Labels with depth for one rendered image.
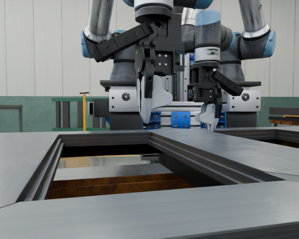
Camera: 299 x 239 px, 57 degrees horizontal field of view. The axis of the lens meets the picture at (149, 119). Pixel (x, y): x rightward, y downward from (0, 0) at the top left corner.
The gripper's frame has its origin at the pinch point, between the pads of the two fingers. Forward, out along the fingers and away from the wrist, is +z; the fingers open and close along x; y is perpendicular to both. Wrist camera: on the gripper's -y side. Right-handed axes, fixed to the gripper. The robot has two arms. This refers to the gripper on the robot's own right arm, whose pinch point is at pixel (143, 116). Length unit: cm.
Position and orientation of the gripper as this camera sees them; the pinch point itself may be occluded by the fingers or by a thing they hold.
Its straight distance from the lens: 53.7
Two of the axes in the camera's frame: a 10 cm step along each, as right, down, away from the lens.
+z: 0.0, 10.0, 0.5
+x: -2.5, -0.5, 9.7
